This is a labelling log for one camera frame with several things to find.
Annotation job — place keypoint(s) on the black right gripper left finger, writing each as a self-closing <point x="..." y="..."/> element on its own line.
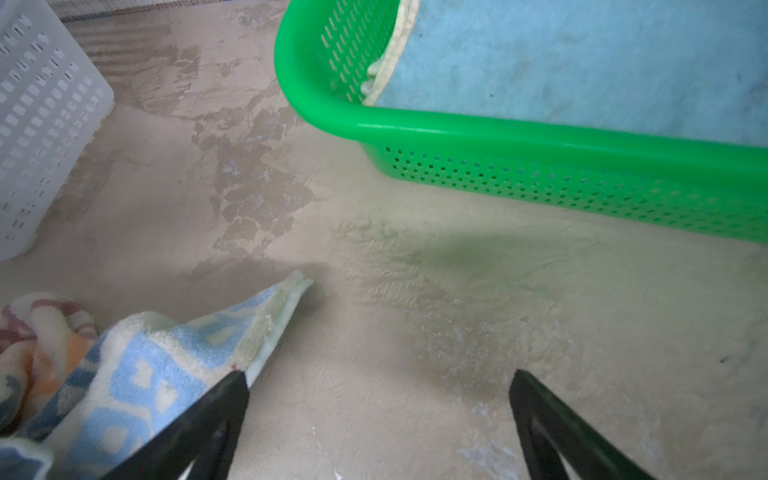
<point x="200" y="443"/>

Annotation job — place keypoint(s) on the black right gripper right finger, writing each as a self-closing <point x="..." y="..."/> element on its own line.
<point x="551" y="435"/>

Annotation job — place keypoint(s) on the striped rabbit text towel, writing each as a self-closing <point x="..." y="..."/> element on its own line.
<point x="75" y="402"/>

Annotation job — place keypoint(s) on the pale yellow towel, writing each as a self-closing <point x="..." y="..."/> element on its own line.
<point x="682" y="69"/>

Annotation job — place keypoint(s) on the white plastic laundry basket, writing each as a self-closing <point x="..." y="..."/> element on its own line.
<point x="53" y="101"/>

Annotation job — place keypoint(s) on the green plastic basket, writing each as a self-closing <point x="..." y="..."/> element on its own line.
<point x="323" y="50"/>

